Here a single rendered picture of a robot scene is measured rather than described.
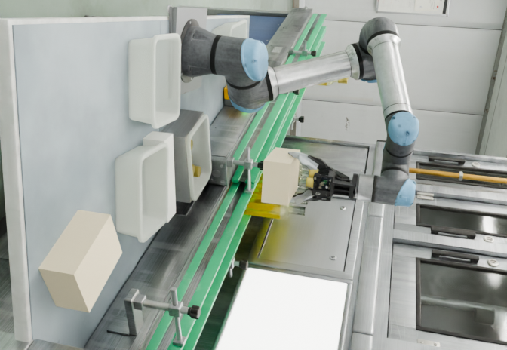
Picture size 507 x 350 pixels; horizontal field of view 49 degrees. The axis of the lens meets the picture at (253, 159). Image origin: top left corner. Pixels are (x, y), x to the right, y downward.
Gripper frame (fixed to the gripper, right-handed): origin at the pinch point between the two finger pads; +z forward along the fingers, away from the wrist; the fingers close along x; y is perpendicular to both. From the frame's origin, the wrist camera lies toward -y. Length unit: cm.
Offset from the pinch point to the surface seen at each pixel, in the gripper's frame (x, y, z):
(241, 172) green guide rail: 8.3, -24.4, 20.0
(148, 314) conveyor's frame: 27, 41, 24
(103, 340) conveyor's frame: 29, 50, 31
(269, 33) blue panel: -33, -145, 40
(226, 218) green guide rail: 16.8, -2.8, 18.2
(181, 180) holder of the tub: 3.5, 6.2, 29.7
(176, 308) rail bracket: 18, 49, 14
